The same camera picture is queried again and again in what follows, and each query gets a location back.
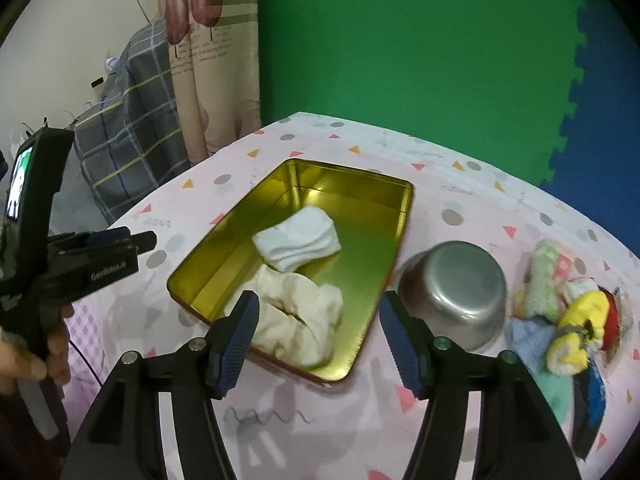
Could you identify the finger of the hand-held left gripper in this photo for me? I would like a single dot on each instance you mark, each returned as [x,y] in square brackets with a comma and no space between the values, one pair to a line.
[142,242]

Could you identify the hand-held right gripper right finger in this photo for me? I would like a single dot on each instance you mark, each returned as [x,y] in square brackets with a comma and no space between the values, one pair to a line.
[400,345]

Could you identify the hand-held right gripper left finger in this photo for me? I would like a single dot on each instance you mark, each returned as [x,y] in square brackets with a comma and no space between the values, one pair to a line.
[240,340]

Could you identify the gold tin box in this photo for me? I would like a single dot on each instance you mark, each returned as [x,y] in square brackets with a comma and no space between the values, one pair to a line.
[325,200]

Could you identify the person's left hand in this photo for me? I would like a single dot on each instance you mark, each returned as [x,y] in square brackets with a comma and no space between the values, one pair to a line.
[60,350]

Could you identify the cream crumpled cloth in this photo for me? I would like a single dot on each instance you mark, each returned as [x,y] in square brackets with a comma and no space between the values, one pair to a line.
[300,305]

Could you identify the stainless steel bowl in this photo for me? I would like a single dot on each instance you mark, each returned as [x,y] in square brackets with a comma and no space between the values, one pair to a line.
[450,285]

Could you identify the grey plaid bag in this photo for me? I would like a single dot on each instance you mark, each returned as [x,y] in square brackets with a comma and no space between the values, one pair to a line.
[135,135]

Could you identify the white folded towel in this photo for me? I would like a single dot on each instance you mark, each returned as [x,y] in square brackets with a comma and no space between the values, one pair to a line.
[300,237]

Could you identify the light blue cloth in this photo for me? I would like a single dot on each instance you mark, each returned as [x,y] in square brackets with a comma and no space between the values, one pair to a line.
[527,340]

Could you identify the green pink striped towel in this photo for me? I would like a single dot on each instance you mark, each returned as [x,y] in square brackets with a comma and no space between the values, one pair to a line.
[545,275]

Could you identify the mint green cloth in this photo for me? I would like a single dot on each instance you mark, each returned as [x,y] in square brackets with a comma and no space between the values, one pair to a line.
[555,390]

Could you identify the yellow white sock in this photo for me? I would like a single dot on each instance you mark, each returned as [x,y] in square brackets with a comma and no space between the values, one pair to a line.
[582,312]

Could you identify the dark blue cloth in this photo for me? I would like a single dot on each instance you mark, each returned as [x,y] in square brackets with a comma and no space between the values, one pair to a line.
[592,395]

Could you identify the pink patterned tablecloth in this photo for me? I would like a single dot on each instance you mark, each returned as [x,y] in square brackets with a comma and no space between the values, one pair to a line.
[350,135]

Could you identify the green foam mat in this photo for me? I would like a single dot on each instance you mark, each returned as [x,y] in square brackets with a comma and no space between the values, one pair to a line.
[400,35]

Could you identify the blue foam mat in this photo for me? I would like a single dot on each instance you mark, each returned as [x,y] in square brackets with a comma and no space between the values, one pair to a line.
[610,110]

